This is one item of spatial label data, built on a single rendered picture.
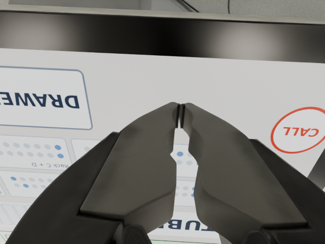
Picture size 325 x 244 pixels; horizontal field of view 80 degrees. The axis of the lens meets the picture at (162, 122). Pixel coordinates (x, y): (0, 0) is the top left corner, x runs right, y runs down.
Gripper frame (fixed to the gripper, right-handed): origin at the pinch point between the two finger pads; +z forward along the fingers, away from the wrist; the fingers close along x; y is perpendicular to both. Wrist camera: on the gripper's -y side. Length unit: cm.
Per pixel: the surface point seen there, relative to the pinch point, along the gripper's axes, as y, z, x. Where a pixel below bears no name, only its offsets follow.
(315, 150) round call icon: 3.8, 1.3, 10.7
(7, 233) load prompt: 18.5, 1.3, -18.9
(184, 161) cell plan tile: 5.7, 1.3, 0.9
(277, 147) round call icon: 3.8, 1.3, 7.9
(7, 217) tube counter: 15.1, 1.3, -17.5
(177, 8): -2, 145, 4
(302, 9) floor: -4, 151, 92
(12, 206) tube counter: 13.1, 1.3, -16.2
